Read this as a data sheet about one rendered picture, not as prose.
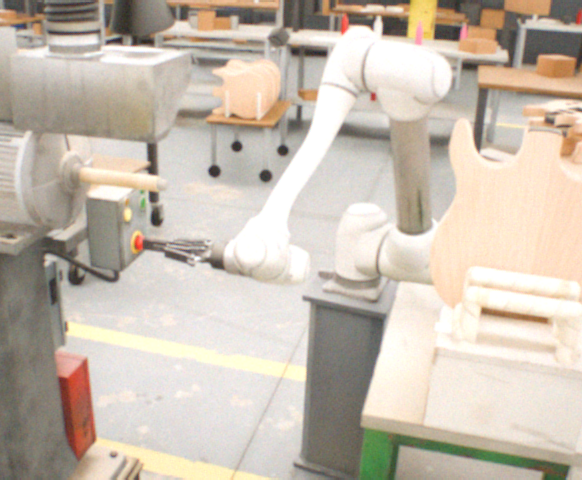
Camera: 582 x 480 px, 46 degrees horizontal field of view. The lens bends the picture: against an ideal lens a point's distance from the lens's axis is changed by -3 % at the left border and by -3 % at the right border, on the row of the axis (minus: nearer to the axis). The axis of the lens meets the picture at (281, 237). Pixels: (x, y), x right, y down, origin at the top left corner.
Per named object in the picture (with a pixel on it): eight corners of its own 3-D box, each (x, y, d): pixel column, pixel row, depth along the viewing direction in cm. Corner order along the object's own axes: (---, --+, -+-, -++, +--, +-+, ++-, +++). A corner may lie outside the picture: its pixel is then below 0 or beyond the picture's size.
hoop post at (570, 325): (555, 363, 115) (566, 315, 111) (553, 353, 118) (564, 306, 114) (574, 366, 114) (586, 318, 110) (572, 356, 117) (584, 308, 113)
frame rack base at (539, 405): (421, 427, 125) (434, 347, 119) (429, 381, 139) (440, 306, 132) (575, 455, 119) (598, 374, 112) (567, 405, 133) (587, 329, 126)
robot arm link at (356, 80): (310, 77, 178) (355, 85, 170) (334, 15, 179) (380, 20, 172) (331, 98, 189) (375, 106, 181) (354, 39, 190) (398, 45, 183)
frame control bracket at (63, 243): (53, 252, 172) (51, 238, 170) (91, 224, 189) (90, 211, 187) (66, 254, 171) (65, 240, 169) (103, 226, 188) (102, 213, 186)
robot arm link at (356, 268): (350, 254, 235) (355, 193, 226) (398, 270, 225) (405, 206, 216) (323, 271, 223) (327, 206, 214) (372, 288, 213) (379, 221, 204)
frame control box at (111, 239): (35, 287, 184) (24, 196, 174) (76, 255, 203) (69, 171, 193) (116, 302, 178) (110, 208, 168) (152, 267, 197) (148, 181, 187)
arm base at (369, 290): (328, 266, 239) (329, 251, 237) (391, 279, 231) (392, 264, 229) (309, 289, 224) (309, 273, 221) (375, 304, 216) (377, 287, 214)
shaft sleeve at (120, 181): (88, 171, 152) (84, 184, 151) (82, 165, 149) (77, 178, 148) (163, 180, 148) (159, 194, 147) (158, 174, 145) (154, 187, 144)
